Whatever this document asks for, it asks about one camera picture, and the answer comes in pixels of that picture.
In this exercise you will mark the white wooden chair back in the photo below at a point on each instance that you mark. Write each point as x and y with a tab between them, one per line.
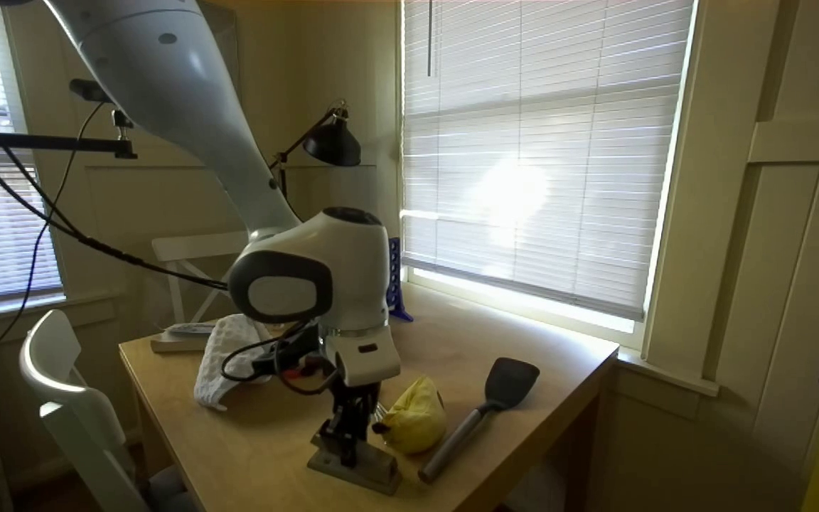
198	249

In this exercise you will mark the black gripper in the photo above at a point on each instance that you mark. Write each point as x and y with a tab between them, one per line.
357	399

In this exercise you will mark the white plastic chair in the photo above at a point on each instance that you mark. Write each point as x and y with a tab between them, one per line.
71	407

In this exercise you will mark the blue plastic object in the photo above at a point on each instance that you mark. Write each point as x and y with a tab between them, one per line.
397	279

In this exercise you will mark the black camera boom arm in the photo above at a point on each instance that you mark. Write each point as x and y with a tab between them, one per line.
41	142

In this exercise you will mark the wide white window blinds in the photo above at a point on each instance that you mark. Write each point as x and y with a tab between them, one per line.
542	142

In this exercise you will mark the yellow crumpled cloth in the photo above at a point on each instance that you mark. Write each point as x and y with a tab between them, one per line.
414	415

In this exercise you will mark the grey metal block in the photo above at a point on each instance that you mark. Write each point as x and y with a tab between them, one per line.
357	471

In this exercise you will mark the white crumpled cloth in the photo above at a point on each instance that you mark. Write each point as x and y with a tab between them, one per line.
226	364

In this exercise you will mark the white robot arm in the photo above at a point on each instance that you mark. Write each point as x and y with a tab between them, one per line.
199	104

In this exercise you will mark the black desk lamp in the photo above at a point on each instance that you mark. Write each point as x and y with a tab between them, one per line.
330	142

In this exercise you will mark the flat grey book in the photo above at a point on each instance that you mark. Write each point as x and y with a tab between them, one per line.
184	334

